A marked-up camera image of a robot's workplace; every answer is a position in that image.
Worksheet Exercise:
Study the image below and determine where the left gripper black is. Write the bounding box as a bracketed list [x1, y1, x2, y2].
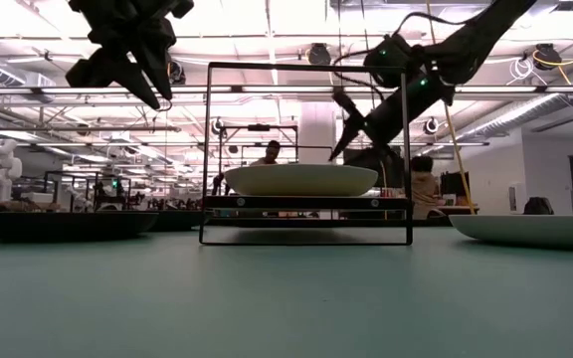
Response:
[65, 0, 196, 111]

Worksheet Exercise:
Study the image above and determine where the black plate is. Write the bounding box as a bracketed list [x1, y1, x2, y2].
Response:
[0, 211, 160, 244]

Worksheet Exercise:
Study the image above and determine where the light green plate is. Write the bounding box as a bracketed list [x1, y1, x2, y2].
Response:
[223, 163, 380, 198]

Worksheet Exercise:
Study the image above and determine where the black backpack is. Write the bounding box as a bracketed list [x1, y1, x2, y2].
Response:
[522, 196, 555, 216]

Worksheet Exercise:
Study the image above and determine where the black background rig frame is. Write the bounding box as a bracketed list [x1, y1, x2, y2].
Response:
[218, 123, 300, 195]

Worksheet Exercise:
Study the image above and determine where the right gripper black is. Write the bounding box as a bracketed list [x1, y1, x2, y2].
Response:
[328, 74, 457, 163]

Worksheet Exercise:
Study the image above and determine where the yellow cable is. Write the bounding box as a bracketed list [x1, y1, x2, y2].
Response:
[424, 0, 478, 216]

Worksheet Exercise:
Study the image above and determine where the green table mat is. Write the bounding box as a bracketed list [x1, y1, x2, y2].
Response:
[0, 226, 573, 358]

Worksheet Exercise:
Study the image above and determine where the person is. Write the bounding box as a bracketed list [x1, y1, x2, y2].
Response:
[409, 155, 447, 220]
[249, 139, 283, 167]

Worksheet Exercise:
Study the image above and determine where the wooden dish rack board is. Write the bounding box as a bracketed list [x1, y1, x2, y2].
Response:
[199, 62, 414, 247]

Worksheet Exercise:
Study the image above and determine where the white plate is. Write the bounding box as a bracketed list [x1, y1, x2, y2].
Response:
[449, 214, 573, 252]

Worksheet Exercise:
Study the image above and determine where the black background monitor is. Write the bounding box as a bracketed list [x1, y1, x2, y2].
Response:
[439, 171, 472, 198]

